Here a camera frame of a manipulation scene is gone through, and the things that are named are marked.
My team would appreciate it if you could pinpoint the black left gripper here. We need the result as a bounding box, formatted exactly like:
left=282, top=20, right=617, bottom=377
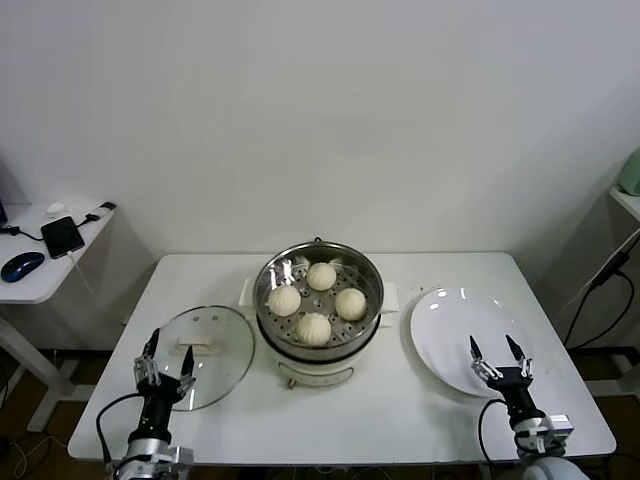
left=133, top=327, right=198, bottom=437

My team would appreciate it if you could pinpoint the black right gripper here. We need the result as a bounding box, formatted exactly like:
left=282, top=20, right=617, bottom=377
left=468, top=333, right=539, bottom=427

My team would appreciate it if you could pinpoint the glass pot lid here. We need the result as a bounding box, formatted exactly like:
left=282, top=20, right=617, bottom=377
left=155, top=304, right=257, bottom=413

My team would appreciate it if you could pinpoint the white steamed baozi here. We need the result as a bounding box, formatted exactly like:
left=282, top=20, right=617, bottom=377
left=333, top=288, right=369, bottom=322
left=268, top=285, right=303, bottom=318
left=295, top=312, right=333, bottom=348
left=305, top=261, right=337, bottom=292

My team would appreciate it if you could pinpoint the stainless steel steamer basket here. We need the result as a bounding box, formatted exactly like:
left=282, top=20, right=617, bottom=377
left=253, top=242, right=386, bottom=359

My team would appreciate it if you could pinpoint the white round plate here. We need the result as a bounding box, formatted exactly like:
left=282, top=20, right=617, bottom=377
left=409, top=287, right=533, bottom=399

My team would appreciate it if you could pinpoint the cream electric cooker base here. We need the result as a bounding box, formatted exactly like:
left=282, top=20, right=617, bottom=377
left=238, top=277, right=401, bottom=391

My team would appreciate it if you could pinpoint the white side table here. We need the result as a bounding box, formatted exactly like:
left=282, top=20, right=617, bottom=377
left=0, top=202, right=117, bottom=432

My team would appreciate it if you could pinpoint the black smartphone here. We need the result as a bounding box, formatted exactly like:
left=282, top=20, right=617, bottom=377
left=39, top=214, right=86, bottom=260

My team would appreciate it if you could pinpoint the blue computer mouse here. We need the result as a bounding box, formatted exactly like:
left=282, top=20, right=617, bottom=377
left=0, top=250, right=46, bottom=283

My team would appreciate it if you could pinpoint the white shelf table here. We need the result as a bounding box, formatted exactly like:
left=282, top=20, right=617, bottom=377
left=608, top=184, right=640, bottom=236

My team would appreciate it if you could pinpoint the pale green container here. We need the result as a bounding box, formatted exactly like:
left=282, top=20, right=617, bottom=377
left=619, top=149, right=640, bottom=197

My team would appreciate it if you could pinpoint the dark laptop computer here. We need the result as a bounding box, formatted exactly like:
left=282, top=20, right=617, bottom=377
left=0, top=158, right=17, bottom=226

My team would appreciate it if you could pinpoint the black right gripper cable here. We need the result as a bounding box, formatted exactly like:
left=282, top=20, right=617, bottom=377
left=478, top=398, right=512, bottom=465

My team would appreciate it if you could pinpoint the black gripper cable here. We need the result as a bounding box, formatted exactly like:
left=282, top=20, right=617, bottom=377
left=95, top=392, right=147, bottom=465
left=478, top=398, right=512, bottom=465

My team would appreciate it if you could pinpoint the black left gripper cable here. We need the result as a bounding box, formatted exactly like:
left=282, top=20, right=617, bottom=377
left=95, top=392, right=147, bottom=465

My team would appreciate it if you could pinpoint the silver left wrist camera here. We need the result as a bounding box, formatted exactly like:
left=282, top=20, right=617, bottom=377
left=167, top=446, right=196, bottom=469

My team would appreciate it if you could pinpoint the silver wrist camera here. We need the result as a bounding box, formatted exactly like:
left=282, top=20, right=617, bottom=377
left=167, top=446, right=196, bottom=469
left=547, top=412, right=574, bottom=444

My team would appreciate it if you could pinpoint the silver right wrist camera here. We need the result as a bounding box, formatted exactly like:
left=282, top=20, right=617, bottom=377
left=547, top=412, right=574, bottom=444

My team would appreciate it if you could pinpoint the white charging cable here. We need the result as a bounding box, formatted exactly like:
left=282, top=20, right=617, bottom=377
left=64, top=252, right=99, bottom=301

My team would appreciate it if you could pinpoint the white hanging cable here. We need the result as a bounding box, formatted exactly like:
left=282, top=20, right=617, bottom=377
left=558, top=232, right=635, bottom=314

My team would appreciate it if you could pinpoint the black cable with adapter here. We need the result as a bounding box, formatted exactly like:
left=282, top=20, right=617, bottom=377
left=563, top=251, right=637, bottom=347

